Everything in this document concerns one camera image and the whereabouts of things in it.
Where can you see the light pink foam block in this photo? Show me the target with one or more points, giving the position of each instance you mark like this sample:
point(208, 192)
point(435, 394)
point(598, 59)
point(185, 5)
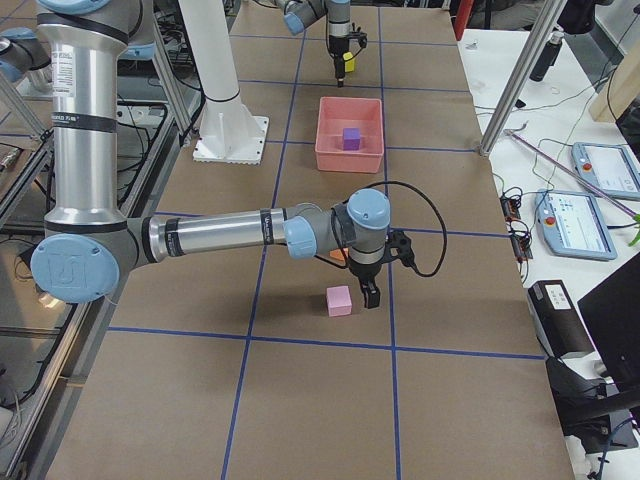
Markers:
point(338, 300)

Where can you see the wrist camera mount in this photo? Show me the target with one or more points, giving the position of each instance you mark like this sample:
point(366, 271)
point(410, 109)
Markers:
point(398, 246)
point(357, 40)

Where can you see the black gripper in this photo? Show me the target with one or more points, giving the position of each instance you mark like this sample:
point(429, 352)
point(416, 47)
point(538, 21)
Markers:
point(337, 53)
point(364, 274)

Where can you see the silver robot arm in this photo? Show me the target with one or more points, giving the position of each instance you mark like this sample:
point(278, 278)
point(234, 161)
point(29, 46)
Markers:
point(90, 244)
point(299, 15)

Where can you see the black box with label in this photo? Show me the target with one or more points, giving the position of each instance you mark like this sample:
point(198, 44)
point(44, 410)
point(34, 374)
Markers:
point(557, 322)

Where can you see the near teach pendant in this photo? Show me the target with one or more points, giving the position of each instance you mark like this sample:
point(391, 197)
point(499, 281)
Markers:
point(572, 225)

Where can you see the black monitor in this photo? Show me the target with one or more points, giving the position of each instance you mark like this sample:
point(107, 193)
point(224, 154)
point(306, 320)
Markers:
point(611, 314)

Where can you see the black water bottle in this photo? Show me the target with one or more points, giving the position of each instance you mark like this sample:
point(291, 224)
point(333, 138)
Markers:
point(547, 57)

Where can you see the purple rod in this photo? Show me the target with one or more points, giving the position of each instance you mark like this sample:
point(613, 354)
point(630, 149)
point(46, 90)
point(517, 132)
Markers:
point(588, 186)

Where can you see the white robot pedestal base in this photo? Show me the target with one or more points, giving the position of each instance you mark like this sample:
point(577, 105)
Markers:
point(228, 132)

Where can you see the teach pendant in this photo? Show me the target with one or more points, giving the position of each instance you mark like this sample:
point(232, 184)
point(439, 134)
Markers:
point(612, 168)
point(572, 225)

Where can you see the pink plastic bin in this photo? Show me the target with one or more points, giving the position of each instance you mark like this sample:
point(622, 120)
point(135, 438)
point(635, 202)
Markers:
point(337, 113)

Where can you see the orange foam block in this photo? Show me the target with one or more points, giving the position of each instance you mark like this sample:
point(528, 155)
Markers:
point(339, 255)

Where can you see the far teach pendant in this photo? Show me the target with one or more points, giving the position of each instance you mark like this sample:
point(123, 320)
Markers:
point(612, 168)

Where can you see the yellow foam block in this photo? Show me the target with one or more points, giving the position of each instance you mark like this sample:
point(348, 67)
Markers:
point(349, 62)

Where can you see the aluminium frame post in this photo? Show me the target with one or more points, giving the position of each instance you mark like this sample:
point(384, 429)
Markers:
point(530, 53)

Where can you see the purple foam block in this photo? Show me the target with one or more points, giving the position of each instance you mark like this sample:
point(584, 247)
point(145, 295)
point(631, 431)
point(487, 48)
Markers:
point(351, 139)

